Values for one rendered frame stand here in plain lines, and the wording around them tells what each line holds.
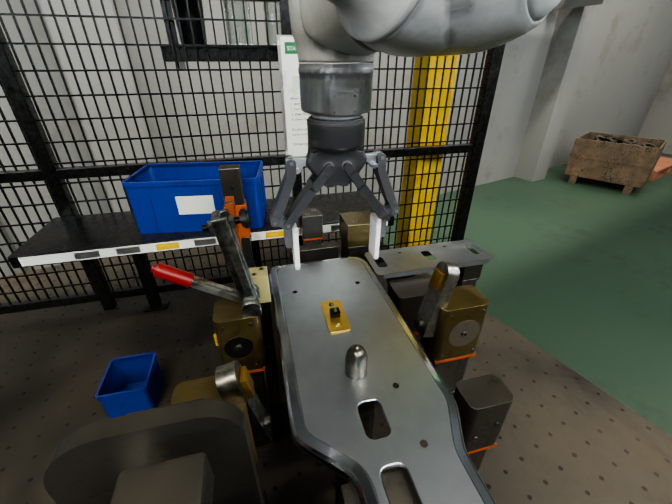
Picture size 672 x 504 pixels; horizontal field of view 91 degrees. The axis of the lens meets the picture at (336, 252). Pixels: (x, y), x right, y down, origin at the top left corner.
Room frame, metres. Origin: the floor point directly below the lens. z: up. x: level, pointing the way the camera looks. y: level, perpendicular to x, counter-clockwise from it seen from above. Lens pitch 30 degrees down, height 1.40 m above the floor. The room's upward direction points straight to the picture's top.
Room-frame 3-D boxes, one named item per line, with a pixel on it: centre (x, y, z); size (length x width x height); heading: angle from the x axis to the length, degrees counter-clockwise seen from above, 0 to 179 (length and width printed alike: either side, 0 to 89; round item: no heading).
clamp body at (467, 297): (0.46, -0.22, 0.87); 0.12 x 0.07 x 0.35; 104
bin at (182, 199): (0.82, 0.34, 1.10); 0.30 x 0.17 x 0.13; 97
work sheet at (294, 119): (1.02, 0.04, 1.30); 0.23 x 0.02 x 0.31; 104
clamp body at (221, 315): (0.41, 0.18, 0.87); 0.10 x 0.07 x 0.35; 104
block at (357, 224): (0.76, -0.06, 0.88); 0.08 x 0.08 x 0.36; 14
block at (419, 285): (0.58, -0.18, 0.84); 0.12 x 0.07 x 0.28; 104
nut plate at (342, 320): (0.46, 0.00, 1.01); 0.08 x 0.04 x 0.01; 14
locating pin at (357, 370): (0.34, -0.03, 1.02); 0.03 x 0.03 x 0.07
